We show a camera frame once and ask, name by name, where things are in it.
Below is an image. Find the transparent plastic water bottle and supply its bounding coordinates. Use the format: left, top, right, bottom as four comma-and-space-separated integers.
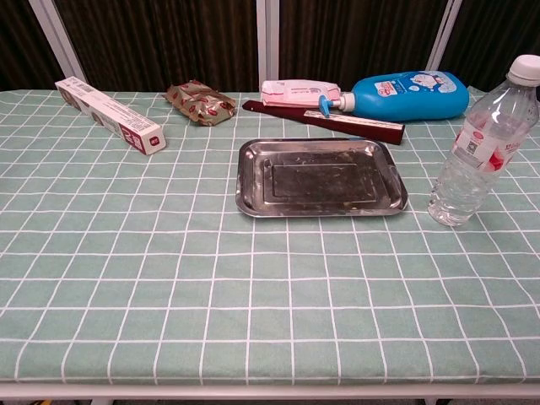
427, 54, 540, 228

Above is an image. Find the rectangular stainless steel tray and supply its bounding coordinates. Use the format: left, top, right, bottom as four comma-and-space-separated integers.
235, 138, 409, 219

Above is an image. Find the blue pump detergent bottle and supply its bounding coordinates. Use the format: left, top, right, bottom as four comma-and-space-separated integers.
318, 70, 470, 122

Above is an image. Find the pink wet wipes pack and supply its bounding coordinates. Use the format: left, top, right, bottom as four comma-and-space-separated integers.
260, 78, 342, 107

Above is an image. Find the long dark red box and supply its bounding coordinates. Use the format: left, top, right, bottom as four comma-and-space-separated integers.
241, 100, 407, 146

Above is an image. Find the gold foil snack packet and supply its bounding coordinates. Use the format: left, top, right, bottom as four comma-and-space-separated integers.
162, 79, 237, 127

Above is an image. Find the green checked tablecloth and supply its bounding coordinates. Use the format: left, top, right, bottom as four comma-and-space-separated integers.
0, 87, 540, 387

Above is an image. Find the long white cling film box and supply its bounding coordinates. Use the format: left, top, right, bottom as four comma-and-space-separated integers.
55, 77, 167, 156

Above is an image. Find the dark brown curtain panel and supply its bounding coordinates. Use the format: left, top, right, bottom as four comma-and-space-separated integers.
278, 0, 445, 92
438, 0, 540, 92
0, 0, 65, 92
53, 0, 258, 92

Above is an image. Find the white partition frame post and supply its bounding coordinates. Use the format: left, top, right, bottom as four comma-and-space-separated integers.
256, 0, 281, 93
424, 0, 464, 73
27, 0, 88, 84

